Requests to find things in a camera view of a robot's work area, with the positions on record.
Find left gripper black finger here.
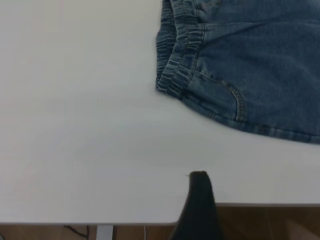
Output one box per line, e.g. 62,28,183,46
167,170,219,240

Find blue denim pants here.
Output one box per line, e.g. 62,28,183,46
154,0,320,145

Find white table leg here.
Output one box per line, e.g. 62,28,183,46
96,224,115,240

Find thin black cable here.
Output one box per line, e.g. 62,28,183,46
63,224,90,238

